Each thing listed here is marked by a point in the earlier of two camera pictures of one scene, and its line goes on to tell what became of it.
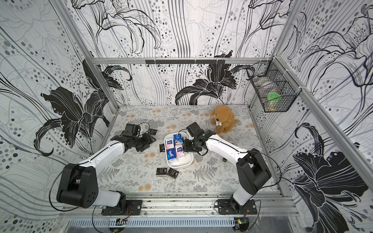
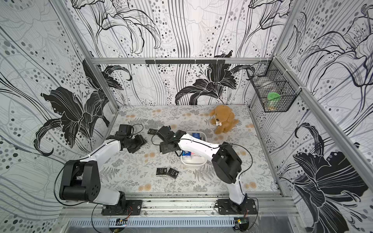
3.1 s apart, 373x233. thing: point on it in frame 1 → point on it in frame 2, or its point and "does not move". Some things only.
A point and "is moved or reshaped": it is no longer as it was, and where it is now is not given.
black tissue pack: x=153 y=131 does not move
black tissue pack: x=173 y=173 does not move
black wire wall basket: x=275 y=90 does not move
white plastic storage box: x=186 y=160 is moved or reshaped
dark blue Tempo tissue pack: x=171 y=155 → x=186 y=154
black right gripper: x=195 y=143 → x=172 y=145
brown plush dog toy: x=223 y=117 does not move
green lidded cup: x=273 y=100 does not move
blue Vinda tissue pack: x=178 y=139 is moved or reshaped
